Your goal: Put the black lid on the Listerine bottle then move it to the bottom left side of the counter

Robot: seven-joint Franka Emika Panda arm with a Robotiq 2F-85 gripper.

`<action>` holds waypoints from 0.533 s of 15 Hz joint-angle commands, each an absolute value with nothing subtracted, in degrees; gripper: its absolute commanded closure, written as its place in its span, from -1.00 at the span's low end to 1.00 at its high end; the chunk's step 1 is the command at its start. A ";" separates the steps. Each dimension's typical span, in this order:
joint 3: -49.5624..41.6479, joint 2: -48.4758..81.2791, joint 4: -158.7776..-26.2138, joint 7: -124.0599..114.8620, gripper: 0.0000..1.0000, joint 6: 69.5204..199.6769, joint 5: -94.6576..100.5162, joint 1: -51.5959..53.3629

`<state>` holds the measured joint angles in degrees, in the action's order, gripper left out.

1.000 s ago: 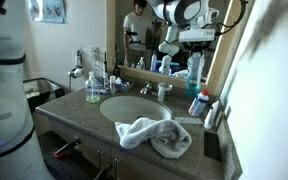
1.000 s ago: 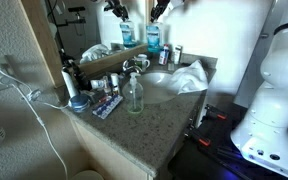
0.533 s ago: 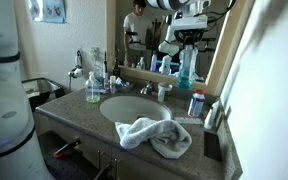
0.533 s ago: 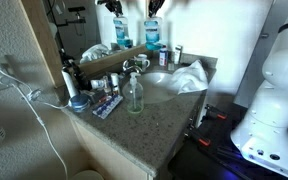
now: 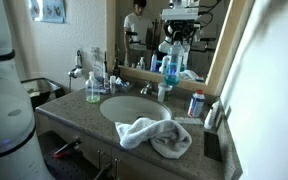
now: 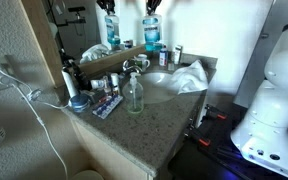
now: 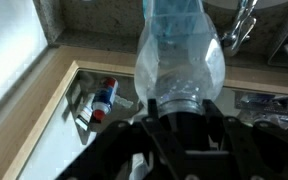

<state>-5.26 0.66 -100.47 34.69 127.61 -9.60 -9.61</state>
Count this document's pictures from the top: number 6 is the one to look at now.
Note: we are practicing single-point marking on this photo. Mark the blue Listerine mouthwash bottle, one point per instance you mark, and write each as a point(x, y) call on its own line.
point(152, 33)

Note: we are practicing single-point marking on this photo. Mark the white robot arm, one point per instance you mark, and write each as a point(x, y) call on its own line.
point(277, 110)

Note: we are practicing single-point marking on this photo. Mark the small bottle white cap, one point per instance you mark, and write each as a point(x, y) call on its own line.
point(115, 81)

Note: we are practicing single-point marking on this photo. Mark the black bottle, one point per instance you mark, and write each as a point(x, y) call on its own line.
point(81, 78)

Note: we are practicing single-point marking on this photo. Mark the small white lotion tube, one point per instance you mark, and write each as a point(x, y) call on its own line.
point(177, 55)

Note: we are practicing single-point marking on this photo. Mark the white mug green print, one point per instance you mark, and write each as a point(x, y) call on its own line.
point(141, 62)

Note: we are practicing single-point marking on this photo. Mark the chrome faucet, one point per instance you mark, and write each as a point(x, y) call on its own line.
point(130, 66)

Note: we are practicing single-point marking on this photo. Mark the white terry towel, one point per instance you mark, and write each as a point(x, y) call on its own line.
point(189, 78)

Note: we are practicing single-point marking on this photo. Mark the white sink basin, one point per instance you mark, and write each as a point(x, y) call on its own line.
point(157, 85)

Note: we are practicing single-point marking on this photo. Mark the clear soap pump dispenser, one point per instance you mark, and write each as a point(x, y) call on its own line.
point(133, 96)

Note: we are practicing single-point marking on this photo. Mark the white blue toothpaste tube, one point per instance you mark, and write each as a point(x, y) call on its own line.
point(98, 84)

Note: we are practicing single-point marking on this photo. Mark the metal mesh tray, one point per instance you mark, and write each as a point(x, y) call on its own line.
point(95, 95)

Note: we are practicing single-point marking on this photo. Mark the blue pill blister pack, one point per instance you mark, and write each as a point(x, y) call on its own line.
point(107, 106)

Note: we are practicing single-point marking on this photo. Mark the round blue tin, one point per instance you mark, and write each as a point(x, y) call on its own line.
point(79, 103)

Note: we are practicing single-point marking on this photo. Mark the wooden vanity cabinet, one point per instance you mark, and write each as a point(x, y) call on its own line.
point(107, 153)

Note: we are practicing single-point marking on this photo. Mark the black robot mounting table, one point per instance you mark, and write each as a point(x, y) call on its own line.
point(210, 160)

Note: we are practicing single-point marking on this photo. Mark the waste bin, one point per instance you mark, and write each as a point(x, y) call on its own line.
point(87, 175)

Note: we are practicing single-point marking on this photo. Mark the wood framed wall mirror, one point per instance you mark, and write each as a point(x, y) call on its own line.
point(107, 61)

